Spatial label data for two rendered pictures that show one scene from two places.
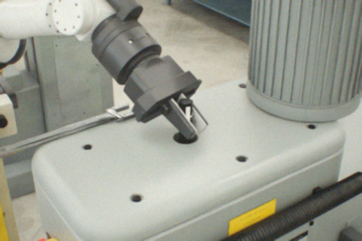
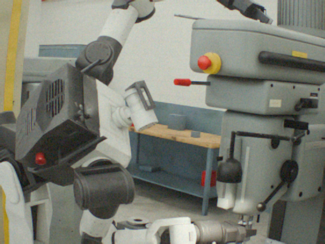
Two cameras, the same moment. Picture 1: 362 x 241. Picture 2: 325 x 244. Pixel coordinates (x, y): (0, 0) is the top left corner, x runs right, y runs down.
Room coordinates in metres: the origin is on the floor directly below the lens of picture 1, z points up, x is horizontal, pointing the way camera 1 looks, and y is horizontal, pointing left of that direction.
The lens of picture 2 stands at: (-0.91, 0.53, 1.75)
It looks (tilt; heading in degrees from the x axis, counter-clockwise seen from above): 6 degrees down; 351
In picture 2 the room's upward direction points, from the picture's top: 4 degrees clockwise
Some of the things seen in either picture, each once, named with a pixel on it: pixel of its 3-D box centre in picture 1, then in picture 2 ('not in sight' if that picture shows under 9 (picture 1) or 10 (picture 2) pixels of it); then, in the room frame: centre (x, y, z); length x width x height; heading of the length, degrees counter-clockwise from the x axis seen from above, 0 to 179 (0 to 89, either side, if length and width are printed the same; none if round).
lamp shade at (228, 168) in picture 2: not in sight; (230, 169); (0.50, 0.12, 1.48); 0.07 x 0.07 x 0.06
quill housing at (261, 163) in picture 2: not in sight; (253, 161); (0.69, -0.02, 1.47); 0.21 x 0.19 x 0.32; 34
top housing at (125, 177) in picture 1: (192, 176); (264, 53); (0.70, -0.02, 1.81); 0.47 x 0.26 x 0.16; 124
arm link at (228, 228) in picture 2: not in sight; (220, 233); (0.67, 0.08, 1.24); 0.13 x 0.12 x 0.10; 16
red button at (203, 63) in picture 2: not in sight; (205, 63); (0.55, 0.20, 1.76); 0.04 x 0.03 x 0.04; 34
